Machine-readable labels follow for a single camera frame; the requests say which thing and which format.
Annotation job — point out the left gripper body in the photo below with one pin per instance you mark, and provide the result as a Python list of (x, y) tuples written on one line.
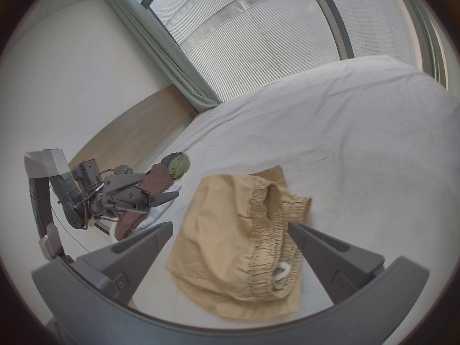
[(109, 203)]

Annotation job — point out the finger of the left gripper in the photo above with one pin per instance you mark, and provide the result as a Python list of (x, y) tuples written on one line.
[(125, 182), (151, 199)]

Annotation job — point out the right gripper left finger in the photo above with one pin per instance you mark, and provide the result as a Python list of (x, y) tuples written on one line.
[(122, 264)]

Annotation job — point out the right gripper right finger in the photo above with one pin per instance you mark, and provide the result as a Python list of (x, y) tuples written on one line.
[(341, 264)]

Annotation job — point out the tan shorts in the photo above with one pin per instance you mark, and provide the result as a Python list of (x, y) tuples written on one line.
[(215, 235)]

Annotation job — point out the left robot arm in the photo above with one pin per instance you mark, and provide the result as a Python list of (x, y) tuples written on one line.
[(41, 199)]

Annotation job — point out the bed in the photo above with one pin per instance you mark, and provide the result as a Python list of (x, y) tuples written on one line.
[(323, 138)]

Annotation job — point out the dark brown shorts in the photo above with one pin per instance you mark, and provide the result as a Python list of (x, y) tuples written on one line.
[(158, 182)]

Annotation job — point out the green garment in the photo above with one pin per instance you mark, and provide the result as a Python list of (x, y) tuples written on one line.
[(179, 165)]

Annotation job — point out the grey-green curtain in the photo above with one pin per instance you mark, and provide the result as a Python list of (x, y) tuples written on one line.
[(161, 56)]

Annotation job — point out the window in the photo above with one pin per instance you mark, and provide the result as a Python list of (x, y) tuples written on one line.
[(269, 31)]

